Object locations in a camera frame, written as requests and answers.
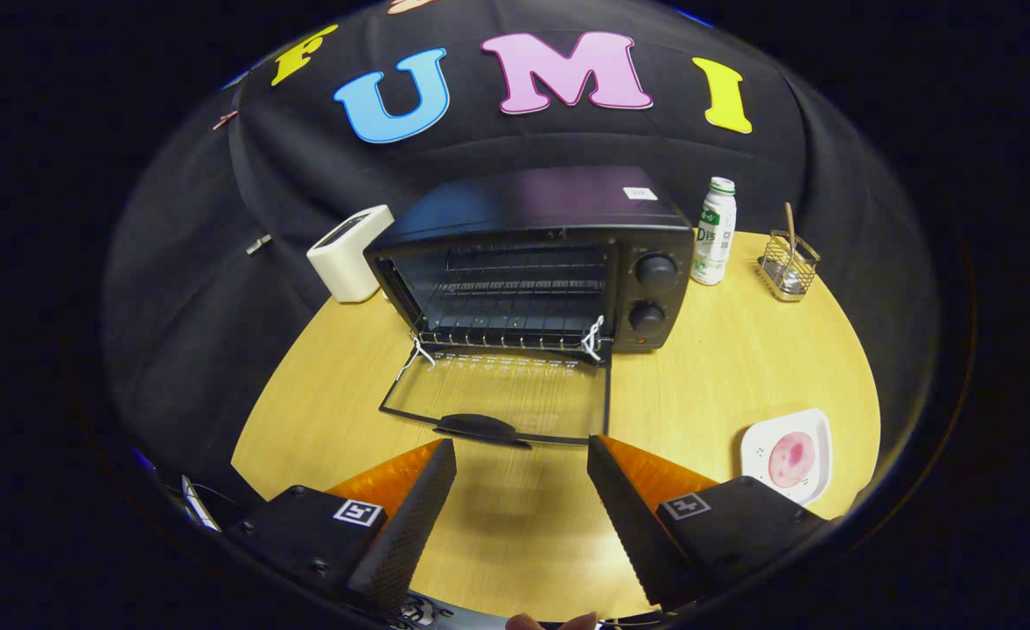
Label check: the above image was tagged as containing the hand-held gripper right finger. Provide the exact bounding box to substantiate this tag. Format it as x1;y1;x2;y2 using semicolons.
586;434;830;612

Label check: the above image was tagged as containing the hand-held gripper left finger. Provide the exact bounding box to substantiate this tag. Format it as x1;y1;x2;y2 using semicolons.
221;437;459;618

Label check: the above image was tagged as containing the white square dish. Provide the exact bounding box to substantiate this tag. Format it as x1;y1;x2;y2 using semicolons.
740;408;833;507

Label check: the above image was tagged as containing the pink round ham slice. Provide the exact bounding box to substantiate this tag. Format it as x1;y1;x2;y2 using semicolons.
768;431;817;489

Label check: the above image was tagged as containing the black toaster oven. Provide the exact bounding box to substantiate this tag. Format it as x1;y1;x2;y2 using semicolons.
363;166;697;450

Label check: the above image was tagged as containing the white cube appliance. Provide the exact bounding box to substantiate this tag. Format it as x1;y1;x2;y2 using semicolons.
306;205;396;305

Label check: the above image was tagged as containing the white bottle green label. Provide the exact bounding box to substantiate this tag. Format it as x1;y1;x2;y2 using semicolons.
690;177;738;286

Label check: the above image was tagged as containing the metal wire oven rack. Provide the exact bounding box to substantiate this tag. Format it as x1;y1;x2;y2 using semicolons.
417;245;610;353

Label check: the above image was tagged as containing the wire mesh holder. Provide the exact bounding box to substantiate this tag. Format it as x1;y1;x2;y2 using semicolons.
757;229;822;303

